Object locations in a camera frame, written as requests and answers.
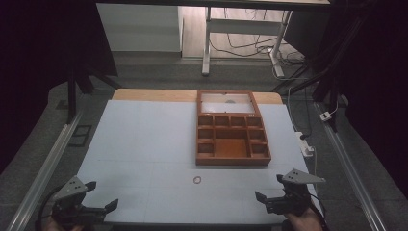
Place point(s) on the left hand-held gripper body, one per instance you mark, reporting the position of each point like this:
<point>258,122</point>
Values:
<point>69,189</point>

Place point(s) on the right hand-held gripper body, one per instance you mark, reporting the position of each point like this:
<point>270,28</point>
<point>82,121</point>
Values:
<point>298,178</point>

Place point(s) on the person's left hand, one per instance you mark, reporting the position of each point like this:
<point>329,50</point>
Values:
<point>51,227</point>

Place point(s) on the person's right hand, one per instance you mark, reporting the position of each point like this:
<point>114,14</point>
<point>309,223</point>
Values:
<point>304,223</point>

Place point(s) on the white power strip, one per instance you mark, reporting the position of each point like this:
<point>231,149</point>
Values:
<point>305,146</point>

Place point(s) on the black plug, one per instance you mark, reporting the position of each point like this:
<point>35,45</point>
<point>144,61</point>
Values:
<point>304,136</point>

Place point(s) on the wooden compartment box with lid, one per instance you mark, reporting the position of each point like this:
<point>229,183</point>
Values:
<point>231,149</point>

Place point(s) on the small white adapter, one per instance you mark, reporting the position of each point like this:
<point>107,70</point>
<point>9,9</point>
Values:
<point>325,116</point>

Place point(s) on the white table mat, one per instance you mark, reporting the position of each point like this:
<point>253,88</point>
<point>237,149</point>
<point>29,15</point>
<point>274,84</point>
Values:
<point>144,144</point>

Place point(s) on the black metal stand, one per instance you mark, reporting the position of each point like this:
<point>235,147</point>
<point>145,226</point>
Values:
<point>71,96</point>
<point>332,70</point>

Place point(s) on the black curtain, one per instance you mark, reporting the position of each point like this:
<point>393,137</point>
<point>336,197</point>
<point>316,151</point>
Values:
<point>38,64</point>
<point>381,80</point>

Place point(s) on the white cabinet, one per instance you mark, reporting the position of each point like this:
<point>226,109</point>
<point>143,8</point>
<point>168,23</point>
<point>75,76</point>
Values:
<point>138,27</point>

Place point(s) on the metal floor rail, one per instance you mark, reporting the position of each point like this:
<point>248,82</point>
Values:
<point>351,174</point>
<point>45,173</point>

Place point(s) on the black floor frame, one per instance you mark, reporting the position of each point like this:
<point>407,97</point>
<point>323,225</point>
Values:
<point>71,141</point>

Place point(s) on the white desk frame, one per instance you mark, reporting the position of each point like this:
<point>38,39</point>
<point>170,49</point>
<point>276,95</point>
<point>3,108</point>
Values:
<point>243,26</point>

